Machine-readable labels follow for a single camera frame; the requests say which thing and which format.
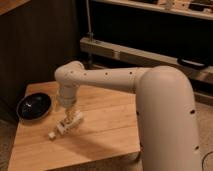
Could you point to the grey metal beam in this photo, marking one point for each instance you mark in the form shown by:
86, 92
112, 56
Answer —
143, 58

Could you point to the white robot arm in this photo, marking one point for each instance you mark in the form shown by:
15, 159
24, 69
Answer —
165, 109

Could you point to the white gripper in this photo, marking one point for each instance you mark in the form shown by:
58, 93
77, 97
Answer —
66, 103

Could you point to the white plastic bottle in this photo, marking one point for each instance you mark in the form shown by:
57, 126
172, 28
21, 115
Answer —
65, 125

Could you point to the black handle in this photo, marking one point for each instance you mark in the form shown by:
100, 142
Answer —
191, 65

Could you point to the metal vertical pole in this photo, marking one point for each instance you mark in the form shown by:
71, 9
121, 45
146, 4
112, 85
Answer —
90, 32

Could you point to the black ceramic bowl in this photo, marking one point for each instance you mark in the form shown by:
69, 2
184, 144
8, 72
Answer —
33, 106

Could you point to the wooden shelf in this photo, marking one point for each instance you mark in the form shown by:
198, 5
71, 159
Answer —
178, 7

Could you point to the wooden table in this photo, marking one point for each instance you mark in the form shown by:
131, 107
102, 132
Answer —
109, 129

